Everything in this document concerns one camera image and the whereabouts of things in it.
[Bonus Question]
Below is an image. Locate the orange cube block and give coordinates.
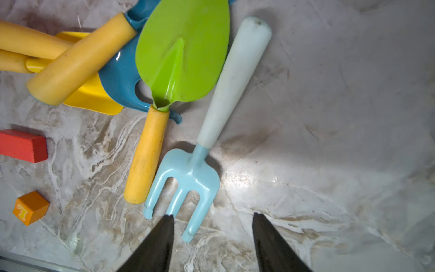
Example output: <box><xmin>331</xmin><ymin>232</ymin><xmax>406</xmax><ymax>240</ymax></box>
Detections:
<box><xmin>12</xmin><ymin>191</ymin><xmax>50</xmax><ymax>226</ymax></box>

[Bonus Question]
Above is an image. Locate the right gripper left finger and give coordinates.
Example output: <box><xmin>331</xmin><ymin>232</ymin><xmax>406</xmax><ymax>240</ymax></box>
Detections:
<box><xmin>117</xmin><ymin>215</ymin><xmax>174</xmax><ymax>272</ymax></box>

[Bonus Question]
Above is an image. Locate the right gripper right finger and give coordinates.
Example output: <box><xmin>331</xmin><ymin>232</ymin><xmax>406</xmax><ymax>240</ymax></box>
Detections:
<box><xmin>252</xmin><ymin>213</ymin><xmax>311</xmax><ymax>272</ymax></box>

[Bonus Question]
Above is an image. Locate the green trowel yellow handle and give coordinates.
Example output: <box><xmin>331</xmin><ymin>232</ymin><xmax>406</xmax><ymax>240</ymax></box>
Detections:
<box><xmin>123</xmin><ymin>0</ymin><xmax>230</xmax><ymax>204</ymax></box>

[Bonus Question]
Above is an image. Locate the yellow scoop yellow handle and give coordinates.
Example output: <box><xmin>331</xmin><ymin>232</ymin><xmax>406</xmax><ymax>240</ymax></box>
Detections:
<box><xmin>1</xmin><ymin>21</ymin><xmax>123</xmax><ymax>115</ymax></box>

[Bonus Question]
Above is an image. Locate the red rectangular block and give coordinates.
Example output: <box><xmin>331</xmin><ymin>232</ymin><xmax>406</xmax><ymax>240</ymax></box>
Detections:
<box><xmin>1</xmin><ymin>129</ymin><xmax>48</xmax><ymax>163</ymax></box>

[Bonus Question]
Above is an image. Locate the light blue garden fork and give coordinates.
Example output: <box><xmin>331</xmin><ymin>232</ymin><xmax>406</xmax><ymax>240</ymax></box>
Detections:
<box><xmin>143</xmin><ymin>16</ymin><xmax>273</xmax><ymax>243</ymax></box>

